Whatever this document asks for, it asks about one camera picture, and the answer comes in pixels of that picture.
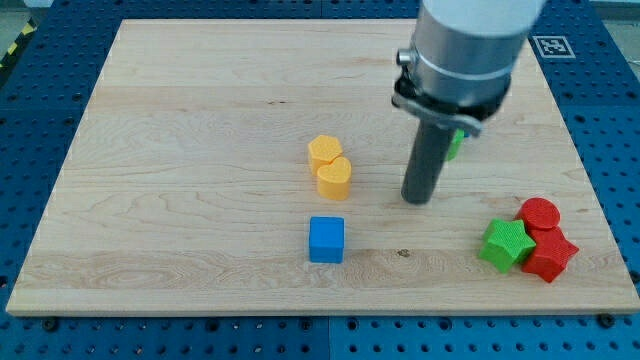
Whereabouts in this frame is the light wooden board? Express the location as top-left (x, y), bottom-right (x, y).
top-left (6, 19), bottom-right (639, 316)

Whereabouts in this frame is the red star block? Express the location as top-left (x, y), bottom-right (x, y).
top-left (521, 227), bottom-right (579, 283)

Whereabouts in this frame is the white fiducial marker tag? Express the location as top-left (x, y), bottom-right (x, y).
top-left (533, 35), bottom-right (576, 59)

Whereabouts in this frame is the yellow heart block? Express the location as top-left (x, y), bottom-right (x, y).
top-left (316, 156), bottom-right (352, 201)

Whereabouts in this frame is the red circle block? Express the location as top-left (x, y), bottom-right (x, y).
top-left (514, 197), bottom-right (561, 230)

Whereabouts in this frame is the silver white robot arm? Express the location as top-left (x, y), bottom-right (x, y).
top-left (391, 0), bottom-right (545, 205)

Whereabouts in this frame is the green circle block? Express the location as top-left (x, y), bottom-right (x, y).
top-left (446, 129), bottom-right (465, 161)

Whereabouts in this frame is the blue cube block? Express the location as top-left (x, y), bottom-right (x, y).
top-left (308, 216), bottom-right (345, 264)

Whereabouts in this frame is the green star block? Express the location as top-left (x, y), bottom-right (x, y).
top-left (478, 218), bottom-right (536, 273)

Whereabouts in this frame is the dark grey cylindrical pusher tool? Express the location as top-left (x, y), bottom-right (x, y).
top-left (401, 121), bottom-right (455, 205)

